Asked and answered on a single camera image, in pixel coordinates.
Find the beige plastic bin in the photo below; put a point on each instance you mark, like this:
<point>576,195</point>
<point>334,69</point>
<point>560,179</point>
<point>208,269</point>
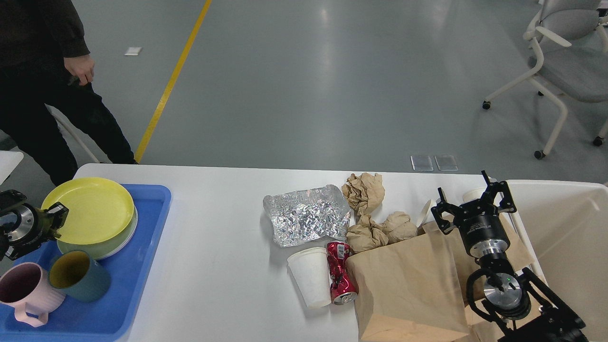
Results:
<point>567,224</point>

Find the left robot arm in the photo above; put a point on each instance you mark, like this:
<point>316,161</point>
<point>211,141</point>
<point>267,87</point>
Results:
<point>11,199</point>

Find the person in dark clothes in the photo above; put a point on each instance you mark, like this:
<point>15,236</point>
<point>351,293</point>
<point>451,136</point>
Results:
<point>45,61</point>

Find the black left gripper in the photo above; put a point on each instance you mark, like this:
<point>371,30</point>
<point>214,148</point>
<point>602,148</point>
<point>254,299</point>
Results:
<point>25,228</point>

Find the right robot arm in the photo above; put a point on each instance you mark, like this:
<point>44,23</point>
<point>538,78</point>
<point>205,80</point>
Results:
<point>521,305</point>

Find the floor socket plate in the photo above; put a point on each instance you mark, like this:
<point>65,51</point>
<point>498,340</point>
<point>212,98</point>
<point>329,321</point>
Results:
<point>446,162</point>
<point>422,163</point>

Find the left floor socket plate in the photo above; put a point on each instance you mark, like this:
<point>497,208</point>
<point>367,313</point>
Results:
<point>422,163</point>

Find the crumpled brown paper left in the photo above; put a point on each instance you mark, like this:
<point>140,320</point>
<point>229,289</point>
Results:
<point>365,235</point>

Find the grey office chair left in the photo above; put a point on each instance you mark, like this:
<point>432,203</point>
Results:
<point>68,128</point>

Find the grey office chair right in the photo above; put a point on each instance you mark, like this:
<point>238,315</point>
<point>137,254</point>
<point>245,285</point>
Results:
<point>568,40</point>

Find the crushed red soda can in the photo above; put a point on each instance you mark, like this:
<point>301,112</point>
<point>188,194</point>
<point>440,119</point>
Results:
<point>342,288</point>

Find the crumpled brown paper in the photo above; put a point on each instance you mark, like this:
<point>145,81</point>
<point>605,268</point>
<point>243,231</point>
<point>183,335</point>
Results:
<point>364,193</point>
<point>365,235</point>
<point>398,227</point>

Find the right floor socket plate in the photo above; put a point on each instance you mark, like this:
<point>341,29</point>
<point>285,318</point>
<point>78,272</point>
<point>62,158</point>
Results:
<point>446,162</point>

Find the white cup behind gripper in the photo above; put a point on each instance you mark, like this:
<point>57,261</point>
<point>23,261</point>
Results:
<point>473,194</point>

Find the crumpled brown paper top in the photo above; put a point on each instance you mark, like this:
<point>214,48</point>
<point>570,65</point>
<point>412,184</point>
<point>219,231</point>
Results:
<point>364,193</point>

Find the blue plastic tray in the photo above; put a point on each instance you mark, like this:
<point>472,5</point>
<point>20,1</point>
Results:
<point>109,319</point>

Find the crumpled aluminium foil sheet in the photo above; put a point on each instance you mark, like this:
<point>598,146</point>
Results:
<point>307,215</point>

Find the yellow plastic plate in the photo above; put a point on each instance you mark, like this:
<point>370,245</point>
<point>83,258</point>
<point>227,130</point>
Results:
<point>99,209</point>

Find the dark green mug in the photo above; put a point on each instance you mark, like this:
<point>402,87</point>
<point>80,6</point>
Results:
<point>80,276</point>

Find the white paper cup lying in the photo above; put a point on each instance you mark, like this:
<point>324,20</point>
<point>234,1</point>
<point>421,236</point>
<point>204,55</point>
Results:
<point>424,213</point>

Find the pink ribbed mug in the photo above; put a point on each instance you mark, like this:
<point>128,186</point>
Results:
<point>27,290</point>

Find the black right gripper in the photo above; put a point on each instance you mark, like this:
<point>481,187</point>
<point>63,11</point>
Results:
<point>479,223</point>

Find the pale green plate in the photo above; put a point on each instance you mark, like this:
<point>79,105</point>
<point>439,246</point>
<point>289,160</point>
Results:
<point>106,249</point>

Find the large brown paper bag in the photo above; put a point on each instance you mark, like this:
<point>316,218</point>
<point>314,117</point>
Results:
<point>409,292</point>

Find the white side table corner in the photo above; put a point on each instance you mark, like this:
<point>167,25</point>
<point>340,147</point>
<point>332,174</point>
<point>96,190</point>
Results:
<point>9,160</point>

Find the crumpled brown paper right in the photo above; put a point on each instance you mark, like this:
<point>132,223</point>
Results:
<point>398,227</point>

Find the grey office chair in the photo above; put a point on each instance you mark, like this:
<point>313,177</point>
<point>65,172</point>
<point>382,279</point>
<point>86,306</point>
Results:
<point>568,40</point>
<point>68,128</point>

